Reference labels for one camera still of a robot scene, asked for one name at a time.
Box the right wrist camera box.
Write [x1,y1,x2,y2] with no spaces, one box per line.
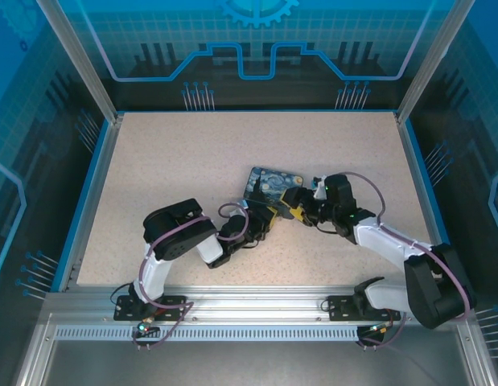
[311,174,329,201]

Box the blue table edge strip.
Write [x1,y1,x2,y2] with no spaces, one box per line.
[111,108,398,115]
[50,118,113,293]
[399,118,465,293]

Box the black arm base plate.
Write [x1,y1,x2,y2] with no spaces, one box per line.
[113,295,188,322]
[327,295,401,322]

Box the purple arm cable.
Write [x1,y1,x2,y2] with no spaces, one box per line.
[132,202,250,351]
[344,171,473,351]

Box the aluminium cross rail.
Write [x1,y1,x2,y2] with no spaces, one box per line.
[43,285,475,323]

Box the slotted grey cable duct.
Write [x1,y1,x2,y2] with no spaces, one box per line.
[53,326,370,343]

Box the aluminium side rail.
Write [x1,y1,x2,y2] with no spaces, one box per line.
[58,113,126,293]

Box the starry night tin box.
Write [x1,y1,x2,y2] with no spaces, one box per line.
[241,166,309,221]

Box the metal lower tray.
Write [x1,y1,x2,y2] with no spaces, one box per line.
[14,311,493,386]

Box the aluminium frame post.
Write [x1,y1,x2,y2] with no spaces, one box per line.
[35,0,126,126]
[394,0,477,126]

